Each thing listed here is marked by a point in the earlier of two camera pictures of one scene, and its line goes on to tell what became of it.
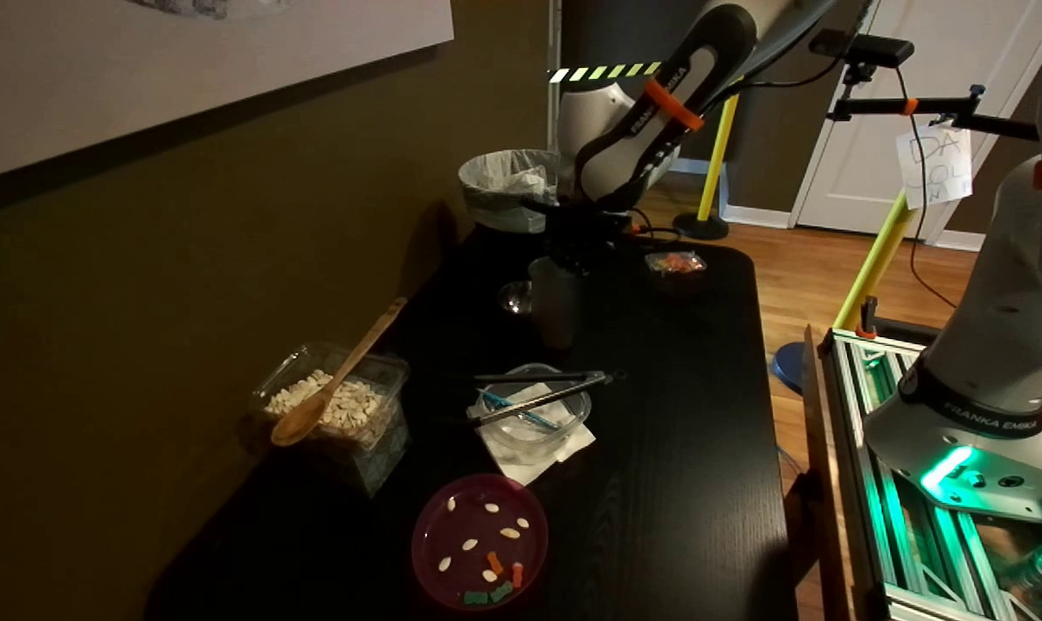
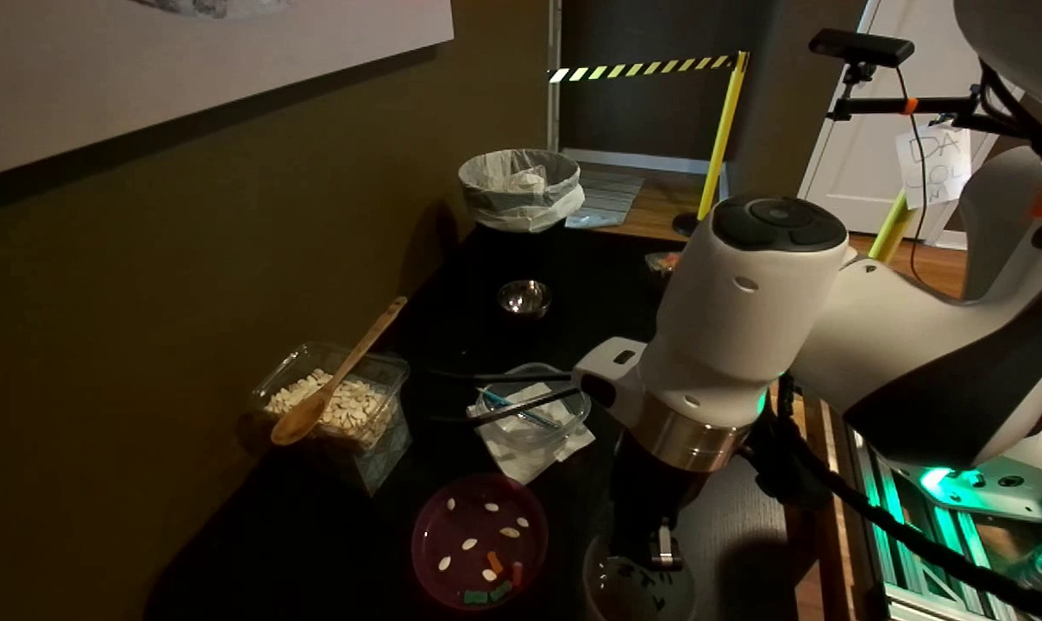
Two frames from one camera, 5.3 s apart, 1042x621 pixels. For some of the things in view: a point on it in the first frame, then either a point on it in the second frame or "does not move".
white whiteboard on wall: x=56 y=76 does not move
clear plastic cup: x=556 y=298 → x=626 y=585
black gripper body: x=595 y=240 → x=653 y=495
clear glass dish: x=531 y=397 does not move
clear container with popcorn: x=362 y=417 does not move
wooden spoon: x=307 y=410 does not move
